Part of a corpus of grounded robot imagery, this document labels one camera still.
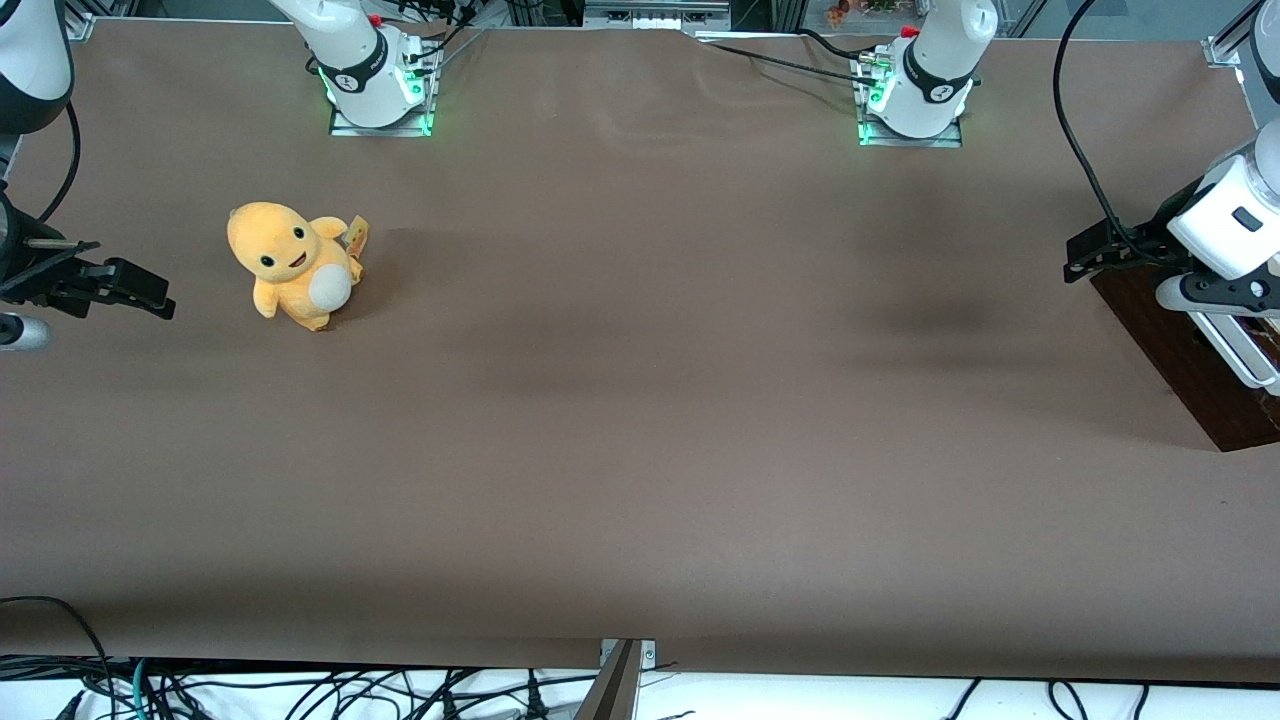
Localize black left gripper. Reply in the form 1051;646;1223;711
1065;182;1206;284

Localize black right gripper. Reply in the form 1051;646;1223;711
0;190;177;321

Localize white bar drawer handle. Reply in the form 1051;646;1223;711
1195;310;1280;394

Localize wooden drawer cabinet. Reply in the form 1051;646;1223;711
1090;268;1280;453

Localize yellow plush toy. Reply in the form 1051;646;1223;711
226;201;371;333

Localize brown table cover sheet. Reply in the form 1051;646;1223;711
0;18;1280;686

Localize grey equipment box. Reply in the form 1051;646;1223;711
583;0;733;31

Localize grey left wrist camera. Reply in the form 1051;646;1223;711
1155;272;1280;323

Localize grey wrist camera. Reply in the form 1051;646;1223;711
1155;272;1280;323
0;314;51;352

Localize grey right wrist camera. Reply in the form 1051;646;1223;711
0;314;51;352

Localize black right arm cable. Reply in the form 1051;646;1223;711
38;100;83;226

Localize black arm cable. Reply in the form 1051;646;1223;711
38;100;83;226
1052;0;1141;261

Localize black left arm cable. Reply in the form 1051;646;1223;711
1052;0;1141;261

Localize short black table cable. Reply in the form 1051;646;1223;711
795;28;871;63

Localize black looped floor cable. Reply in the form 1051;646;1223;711
0;596;113;720

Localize long black table cable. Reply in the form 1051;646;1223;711
693;38;881;86

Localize black base cable bundle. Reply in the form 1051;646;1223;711
400;0;483;76

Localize small metal bracket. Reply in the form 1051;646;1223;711
598;638;658;669

